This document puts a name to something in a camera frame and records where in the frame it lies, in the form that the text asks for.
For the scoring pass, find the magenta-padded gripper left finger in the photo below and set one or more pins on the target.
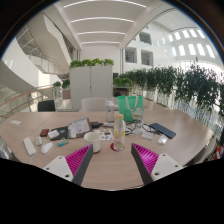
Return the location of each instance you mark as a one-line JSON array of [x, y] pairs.
[[58, 166]]

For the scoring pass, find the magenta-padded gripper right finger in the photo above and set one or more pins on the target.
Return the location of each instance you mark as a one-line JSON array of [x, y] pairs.
[[165, 165]]

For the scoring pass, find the clear bottle with yellow cap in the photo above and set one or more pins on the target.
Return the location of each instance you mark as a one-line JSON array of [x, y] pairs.
[[119, 133]]

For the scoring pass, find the white computer mouse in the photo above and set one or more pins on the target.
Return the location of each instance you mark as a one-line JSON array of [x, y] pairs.
[[46, 147]]

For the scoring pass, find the blue and green marker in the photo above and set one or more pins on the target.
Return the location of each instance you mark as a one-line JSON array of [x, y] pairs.
[[63, 143]]

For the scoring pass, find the white plastic packet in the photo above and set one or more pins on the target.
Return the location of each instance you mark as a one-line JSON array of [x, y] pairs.
[[162, 139]]

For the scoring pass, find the grey computer mouse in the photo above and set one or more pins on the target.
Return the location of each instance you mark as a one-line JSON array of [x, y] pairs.
[[39, 141]]

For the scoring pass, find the white card box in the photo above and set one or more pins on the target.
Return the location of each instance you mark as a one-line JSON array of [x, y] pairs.
[[53, 134]]

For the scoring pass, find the dark blue flat case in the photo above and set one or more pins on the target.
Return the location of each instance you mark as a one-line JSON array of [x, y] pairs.
[[162, 130]]

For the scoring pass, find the white power strip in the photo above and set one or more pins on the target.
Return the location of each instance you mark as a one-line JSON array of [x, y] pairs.
[[29, 146]]

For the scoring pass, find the white cup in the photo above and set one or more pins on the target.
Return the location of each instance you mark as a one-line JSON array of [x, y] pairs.
[[92, 141]]

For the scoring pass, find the brown clipboard with papers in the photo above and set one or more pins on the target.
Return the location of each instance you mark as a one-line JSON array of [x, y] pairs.
[[80, 126]]

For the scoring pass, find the small black device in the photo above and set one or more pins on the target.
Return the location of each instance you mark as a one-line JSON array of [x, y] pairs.
[[96, 125]]

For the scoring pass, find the colourful sticker sheet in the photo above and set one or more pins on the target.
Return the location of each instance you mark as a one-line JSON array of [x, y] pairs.
[[106, 134]]

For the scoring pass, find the white paper sheet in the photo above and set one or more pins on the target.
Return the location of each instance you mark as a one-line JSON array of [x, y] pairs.
[[15, 122]]

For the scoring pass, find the black chair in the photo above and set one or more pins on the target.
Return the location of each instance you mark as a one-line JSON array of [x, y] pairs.
[[46, 106]]

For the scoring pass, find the green bag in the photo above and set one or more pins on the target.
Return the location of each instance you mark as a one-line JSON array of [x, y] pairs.
[[128, 106]]

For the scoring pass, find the white chair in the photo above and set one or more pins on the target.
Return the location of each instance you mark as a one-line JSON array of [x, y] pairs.
[[94, 104]]

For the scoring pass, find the clear shaker bottle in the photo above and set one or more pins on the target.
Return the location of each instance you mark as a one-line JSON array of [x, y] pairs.
[[110, 113]]

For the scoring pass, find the glass railing with wooden handrail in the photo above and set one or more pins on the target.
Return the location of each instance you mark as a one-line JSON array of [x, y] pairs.
[[20, 96]]

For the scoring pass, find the small potted green plant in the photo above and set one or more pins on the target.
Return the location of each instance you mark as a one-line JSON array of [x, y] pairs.
[[57, 85], [66, 84]]

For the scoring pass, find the row of tall green plants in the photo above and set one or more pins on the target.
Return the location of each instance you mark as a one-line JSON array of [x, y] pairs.
[[186, 86]]

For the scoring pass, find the white cabinet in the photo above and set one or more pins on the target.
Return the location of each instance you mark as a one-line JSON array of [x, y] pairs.
[[90, 81]]

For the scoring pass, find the green plants atop cabinet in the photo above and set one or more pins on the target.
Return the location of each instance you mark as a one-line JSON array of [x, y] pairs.
[[90, 62]]

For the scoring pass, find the ceiling light strips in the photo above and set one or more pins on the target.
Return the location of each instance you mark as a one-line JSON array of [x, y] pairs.
[[103, 19]]

